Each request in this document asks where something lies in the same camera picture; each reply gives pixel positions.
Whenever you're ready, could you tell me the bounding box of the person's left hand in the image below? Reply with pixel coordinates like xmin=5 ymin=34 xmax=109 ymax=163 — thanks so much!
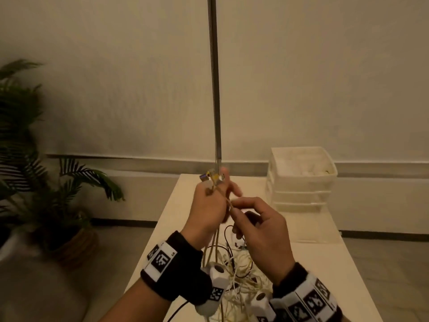
xmin=181 ymin=166 xmax=244 ymax=250

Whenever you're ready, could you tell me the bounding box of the person's right hand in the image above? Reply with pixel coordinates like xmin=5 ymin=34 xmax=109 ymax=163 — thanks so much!
xmin=230 ymin=197 xmax=296 ymax=286

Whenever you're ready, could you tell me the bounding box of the bundle of USB cables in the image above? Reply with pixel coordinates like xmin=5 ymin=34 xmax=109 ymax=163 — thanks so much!
xmin=201 ymin=224 xmax=279 ymax=322

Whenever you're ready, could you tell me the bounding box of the white usb cable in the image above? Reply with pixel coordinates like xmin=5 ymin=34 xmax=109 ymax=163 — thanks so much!
xmin=199 ymin=174 xmax=222 ymax=262

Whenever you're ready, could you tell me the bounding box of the yellow cable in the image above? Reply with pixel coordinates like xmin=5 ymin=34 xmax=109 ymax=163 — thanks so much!
xmin=208 ymin=169 xmax=235 ymax=265

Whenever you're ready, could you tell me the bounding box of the white plastic drawer organizer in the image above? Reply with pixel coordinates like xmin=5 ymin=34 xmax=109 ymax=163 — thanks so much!
xmin=266 ymin=146 xmax=338 ymax=213

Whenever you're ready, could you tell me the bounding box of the white table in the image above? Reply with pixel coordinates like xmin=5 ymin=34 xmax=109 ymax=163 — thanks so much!
xmin=124 ymin=173 xmax=384 ymax=322

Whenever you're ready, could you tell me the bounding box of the black left wristband with markers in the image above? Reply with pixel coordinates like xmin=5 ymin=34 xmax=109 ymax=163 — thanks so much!
xmin=140 ymin=230 xmax=214 ymax=305

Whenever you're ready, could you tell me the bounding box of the black wristband with markers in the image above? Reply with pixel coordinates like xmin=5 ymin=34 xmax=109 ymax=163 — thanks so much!
xmin=140 ymin=230 xmax=214 ymax=305
xmin=269 ymin=262 xmax=344 ymax=322

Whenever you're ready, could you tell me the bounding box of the black right wristband with markers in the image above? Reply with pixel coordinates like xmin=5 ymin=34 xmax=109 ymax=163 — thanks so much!
xmin=269 ymin=262 xmax=344 ymax=322

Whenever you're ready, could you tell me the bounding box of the green palm plant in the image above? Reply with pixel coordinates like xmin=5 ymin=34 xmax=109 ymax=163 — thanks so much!
xmin=0 ymin=59 xmax=125 ymax=252

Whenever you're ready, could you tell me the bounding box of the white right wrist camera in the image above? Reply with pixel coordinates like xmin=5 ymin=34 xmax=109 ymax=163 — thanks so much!
xmin=249 ymin=292 xmax=277 ymax=322

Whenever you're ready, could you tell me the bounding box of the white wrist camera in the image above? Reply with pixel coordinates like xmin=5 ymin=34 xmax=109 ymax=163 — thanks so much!
xmin=249 ymin=292 xmax=277 ymax=322
xmin=195 ymin=262 xmax=232 ymax=316

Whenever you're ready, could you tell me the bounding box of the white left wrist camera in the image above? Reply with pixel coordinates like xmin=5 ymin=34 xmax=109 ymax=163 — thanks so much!
xmin=195 ymin=262 xmax=232 ymax=316

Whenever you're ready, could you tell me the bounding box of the black left camera cable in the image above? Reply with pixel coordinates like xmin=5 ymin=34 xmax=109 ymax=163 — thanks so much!
xmin=166 ymin=300 xmax=190 ymax=322

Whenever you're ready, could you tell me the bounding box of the metal wall strip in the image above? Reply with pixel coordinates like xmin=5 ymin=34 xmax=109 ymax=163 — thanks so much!
xmin=207 ymin=0 xmax=223 ymax=175

